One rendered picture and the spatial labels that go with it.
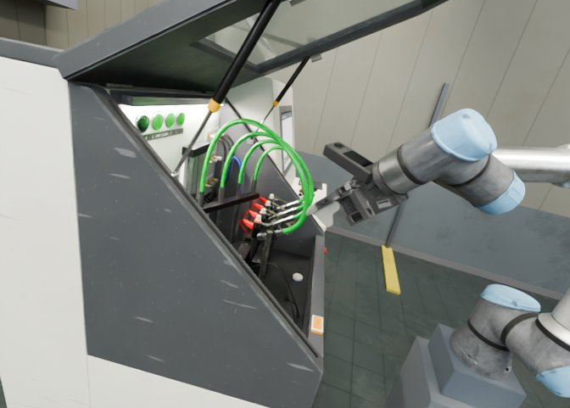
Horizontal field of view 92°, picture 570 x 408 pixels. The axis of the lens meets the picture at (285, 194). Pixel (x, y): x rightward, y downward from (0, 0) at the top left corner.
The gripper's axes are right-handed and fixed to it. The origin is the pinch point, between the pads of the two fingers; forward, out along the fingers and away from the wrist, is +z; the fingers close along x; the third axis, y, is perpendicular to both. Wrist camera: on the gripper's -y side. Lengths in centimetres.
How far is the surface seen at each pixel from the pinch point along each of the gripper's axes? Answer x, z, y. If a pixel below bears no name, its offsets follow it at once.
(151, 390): -42, 45, 21
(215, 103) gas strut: -19.3, -9.8, -23.6
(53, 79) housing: -38, 3, -41
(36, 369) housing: -62, 64, 2
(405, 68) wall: 256, 59, -82
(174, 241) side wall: -29.7, 10.9, -7.3
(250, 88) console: 27, 30, -55
